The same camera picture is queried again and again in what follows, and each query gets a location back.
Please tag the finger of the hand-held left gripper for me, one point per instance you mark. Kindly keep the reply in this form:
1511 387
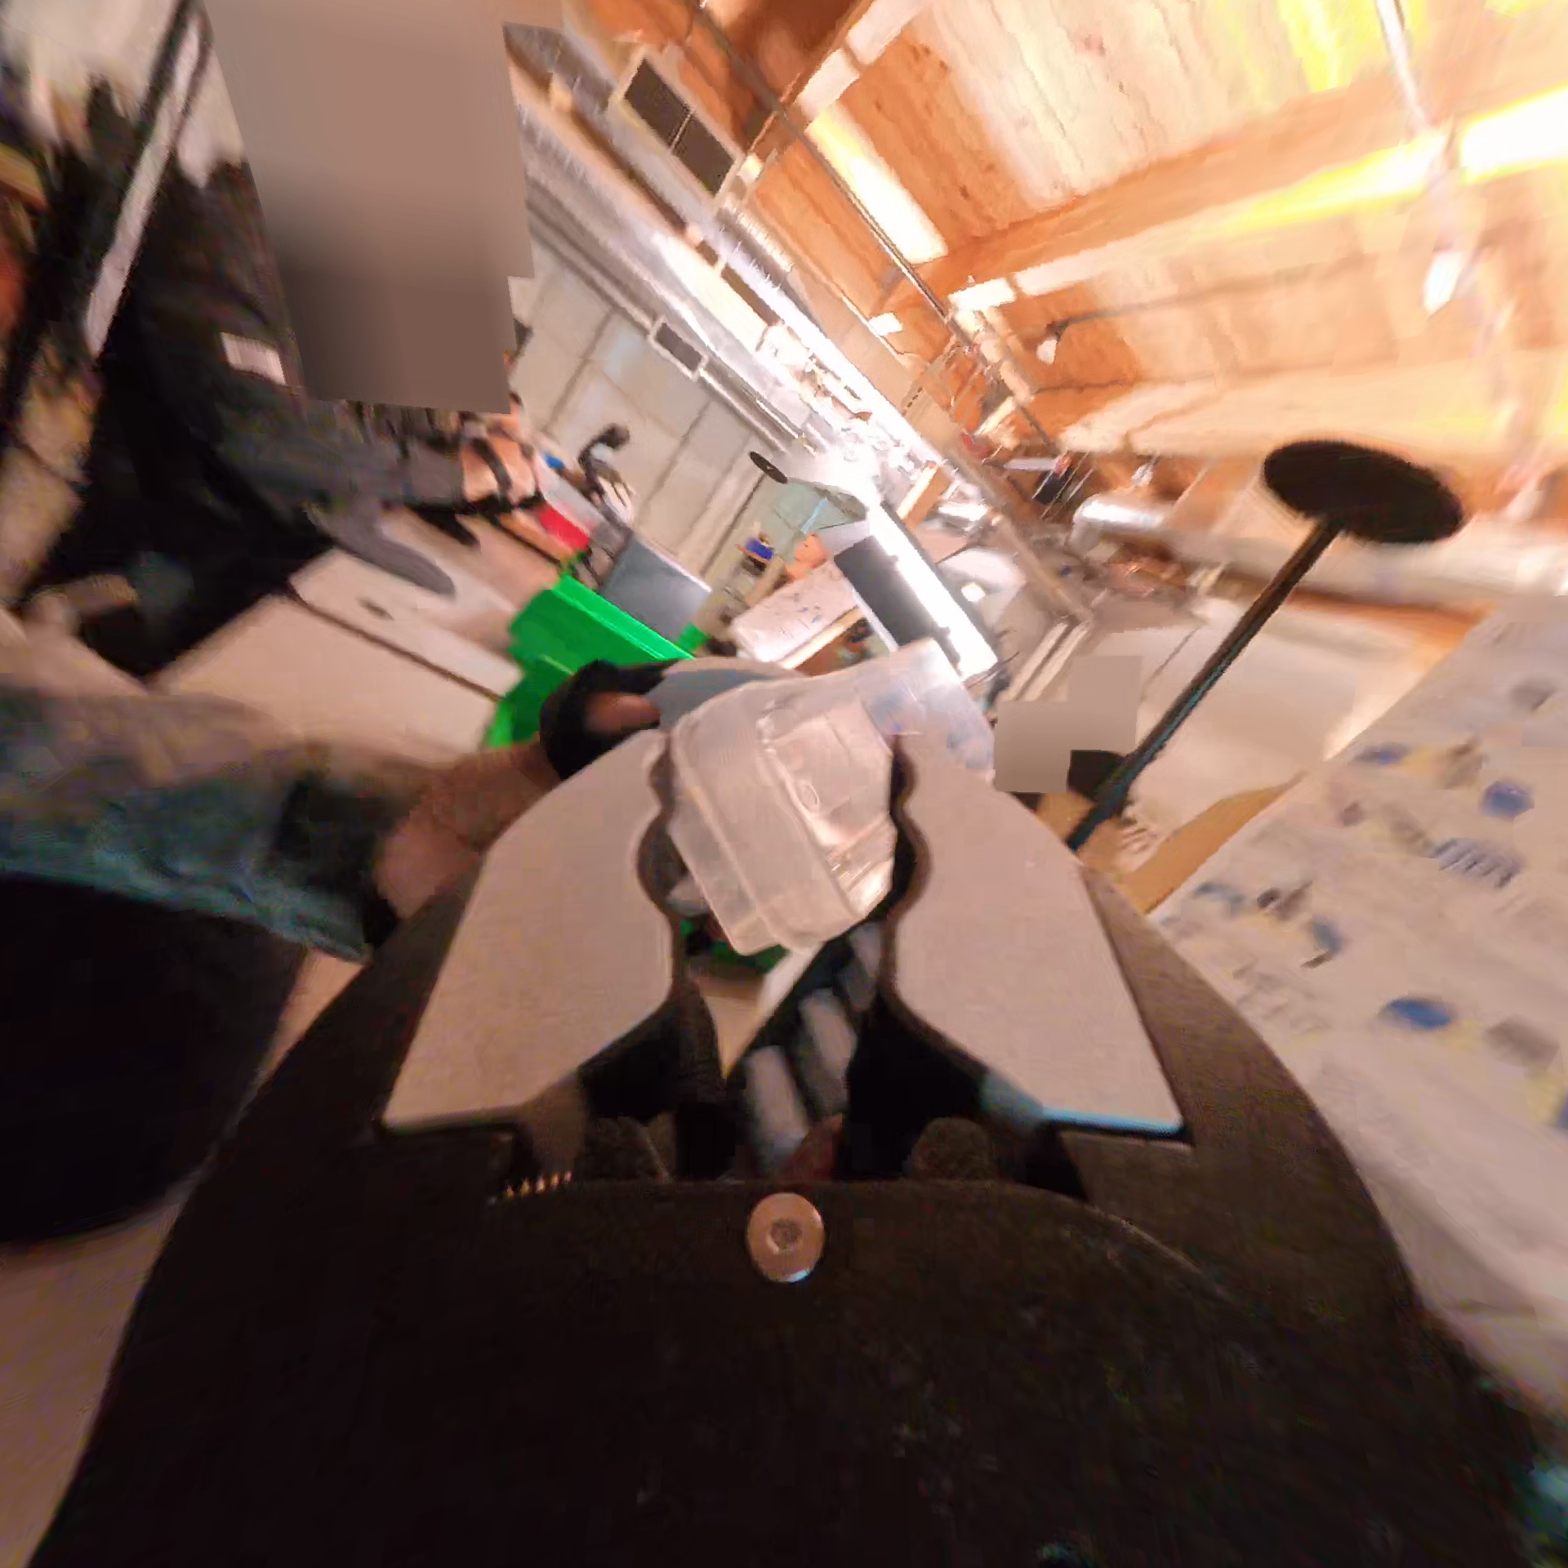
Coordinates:
705 689

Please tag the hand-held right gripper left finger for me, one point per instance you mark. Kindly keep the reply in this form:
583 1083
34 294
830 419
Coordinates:
540 968

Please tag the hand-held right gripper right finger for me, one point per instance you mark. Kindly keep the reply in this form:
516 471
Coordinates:
1016 968

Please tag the clear plastic drawer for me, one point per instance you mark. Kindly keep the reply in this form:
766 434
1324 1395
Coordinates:
785 809

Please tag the set of cabinet drawers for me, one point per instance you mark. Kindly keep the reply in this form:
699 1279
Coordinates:
835 1042

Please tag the person's left forearm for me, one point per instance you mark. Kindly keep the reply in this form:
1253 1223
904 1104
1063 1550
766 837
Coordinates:
148 796

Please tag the person's left hand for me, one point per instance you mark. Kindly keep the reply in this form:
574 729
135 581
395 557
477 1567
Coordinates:
600 736

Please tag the grey storage bin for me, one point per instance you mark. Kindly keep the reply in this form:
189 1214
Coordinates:
656 589

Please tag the white easel board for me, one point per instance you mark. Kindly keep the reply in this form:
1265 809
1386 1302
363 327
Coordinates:
796 613

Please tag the plywood poster board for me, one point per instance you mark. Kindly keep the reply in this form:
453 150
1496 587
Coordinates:
1188 852

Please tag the studio light panel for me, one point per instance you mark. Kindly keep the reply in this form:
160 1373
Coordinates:
944 613

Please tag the white instruction poster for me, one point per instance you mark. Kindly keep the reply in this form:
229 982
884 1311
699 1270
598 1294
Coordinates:
1408 882

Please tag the black round cushion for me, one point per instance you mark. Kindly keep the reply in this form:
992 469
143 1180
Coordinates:
122 1053

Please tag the black round-topped pole stand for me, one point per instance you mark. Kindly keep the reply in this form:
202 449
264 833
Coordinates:
1360 490

